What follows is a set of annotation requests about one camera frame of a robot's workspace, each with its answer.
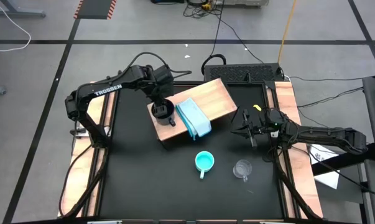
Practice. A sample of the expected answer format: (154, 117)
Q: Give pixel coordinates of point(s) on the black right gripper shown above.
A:
(272, 123)

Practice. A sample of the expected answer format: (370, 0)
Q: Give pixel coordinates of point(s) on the black mat with hazard stripes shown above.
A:
(95, 8)

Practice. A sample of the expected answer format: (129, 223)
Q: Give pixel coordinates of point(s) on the white paper sheet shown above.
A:
(325, 177)

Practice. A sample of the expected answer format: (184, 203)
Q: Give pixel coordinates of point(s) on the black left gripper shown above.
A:
(162, 82)

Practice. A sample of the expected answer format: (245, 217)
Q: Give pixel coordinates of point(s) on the small yellow tag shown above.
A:
(257, 108)

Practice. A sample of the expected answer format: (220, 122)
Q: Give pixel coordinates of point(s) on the dark blue speckled enamel mug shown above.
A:
(165, 119)

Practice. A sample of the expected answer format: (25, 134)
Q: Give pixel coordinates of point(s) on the folded blue-grey cloth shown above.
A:
(193, 118)

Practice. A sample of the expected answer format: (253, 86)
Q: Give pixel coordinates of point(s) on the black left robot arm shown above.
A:
(106, 88)

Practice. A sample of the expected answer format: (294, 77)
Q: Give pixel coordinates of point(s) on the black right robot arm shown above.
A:
(324, 135)

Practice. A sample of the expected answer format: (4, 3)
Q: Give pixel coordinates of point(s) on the mint green plastic mug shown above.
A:
(204, 161)

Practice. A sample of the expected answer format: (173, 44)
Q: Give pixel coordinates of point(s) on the wooden shelf with black frame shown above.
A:
(212, 99)

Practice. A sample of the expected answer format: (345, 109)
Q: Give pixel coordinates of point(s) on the black computer case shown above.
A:
(240, 72)

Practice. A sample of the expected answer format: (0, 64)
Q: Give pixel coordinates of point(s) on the wooden table side board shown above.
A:
(294, 155)
(78, 174)

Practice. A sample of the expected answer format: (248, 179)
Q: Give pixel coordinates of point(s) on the grey furniture panel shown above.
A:
(373, 140)

